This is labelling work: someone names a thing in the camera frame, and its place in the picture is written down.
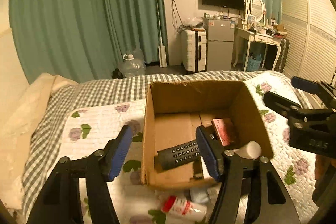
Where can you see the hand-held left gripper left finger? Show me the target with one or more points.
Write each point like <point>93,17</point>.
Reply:
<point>119,154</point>

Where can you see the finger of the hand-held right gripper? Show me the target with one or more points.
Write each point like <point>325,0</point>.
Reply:
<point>304,84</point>
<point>281,104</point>

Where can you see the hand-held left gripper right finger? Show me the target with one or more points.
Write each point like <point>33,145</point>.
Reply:
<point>207,154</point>

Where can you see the black remote control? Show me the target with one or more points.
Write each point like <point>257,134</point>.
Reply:
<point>178,154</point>

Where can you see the brown cardboard box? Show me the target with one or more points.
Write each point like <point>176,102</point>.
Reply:
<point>173,132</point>

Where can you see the pink flat box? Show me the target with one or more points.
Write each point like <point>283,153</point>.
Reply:
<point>225,130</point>

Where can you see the floral white quilt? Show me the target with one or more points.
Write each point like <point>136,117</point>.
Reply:
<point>105,121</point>

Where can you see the dark suitcase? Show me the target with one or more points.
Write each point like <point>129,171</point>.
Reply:
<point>283,54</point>

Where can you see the light blue packet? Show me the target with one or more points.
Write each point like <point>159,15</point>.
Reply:
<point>199,195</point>

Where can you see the white plastic bottle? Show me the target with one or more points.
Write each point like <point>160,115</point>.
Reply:
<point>249,149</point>

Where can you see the white louvered wardrobe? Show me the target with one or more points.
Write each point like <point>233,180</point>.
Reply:
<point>309,29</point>

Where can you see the red-capped white bottle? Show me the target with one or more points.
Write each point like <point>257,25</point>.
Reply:
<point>183,207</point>

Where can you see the white dressing table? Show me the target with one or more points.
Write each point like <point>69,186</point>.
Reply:
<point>242,33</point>

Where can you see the silver small fridge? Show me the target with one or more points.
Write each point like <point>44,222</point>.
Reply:
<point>219,53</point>

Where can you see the large clear water jug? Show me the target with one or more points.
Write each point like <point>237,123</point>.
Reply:
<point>131,65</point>

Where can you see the oval white-framed mirror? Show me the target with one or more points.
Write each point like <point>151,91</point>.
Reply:
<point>255,6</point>

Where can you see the white hard-shell suitcase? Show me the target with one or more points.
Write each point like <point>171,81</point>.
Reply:
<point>190,50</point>

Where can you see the white flat mop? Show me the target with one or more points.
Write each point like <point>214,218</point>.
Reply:
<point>162,56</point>

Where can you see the cream blanket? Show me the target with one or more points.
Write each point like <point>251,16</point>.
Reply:
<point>18,113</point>

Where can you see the clear plastic bag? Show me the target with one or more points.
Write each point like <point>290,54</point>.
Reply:
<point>193,21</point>

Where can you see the wide green curtain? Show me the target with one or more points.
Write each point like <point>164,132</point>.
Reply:
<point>78,16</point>

